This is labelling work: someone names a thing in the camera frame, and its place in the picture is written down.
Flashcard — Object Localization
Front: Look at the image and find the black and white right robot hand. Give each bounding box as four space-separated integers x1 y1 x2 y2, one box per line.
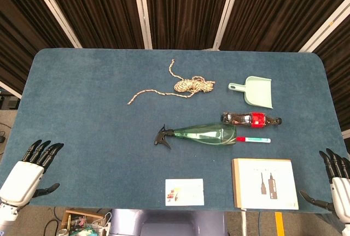
299 148 350 222

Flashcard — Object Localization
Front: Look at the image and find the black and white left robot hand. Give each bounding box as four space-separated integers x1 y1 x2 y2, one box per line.
0 139 65 207

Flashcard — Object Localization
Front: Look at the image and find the green spray bottle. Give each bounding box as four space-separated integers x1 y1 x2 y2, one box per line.
153 122 237 150

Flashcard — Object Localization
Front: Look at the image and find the cola bottle with red label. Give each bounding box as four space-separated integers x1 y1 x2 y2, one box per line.
220 111 283 129

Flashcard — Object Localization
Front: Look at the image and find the cardboard box with clutter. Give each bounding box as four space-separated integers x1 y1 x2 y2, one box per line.
60 209 112 236

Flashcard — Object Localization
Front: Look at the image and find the yellow strip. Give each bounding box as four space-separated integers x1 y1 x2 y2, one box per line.
275 211 285 236

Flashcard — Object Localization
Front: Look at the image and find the white and cardboard flat box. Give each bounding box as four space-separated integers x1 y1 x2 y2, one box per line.
231 158 299 210

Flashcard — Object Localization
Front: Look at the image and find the dark equipment on floor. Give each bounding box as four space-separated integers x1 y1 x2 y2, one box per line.
0 88 20 110

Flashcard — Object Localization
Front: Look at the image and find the blue carpet table cover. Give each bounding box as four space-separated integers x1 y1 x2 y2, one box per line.
7 48 346 215

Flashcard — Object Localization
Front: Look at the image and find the white table leg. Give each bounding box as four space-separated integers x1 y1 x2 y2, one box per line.
241 208 248 236

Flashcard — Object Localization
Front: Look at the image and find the marker pen with red cap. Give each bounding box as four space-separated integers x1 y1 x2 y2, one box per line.
236 136 271 144

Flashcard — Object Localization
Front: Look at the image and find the dark brown pleated curtain panel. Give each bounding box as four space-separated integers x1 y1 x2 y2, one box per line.
0 0 76 95
38 0 145 49
143 0 236 50
221 0 350 52
314 22 350 133

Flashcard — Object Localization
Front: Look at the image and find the mint green dustpan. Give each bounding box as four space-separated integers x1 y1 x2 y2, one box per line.
228 75 274 109

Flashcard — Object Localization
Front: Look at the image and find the white picture postcard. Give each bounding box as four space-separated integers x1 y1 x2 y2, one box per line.
165 178 205 207

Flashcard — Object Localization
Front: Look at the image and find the black floor cable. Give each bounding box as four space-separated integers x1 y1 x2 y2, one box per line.
40 218 62 236

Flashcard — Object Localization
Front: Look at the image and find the white partition frame post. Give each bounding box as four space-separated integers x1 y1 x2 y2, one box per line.
212 0 244 51
131 0 153 49
0 80 22 99
297 9 350 54
26 0 83 49

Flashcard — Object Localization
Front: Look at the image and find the beige braided rope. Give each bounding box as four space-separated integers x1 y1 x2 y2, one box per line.
126 58 216 105

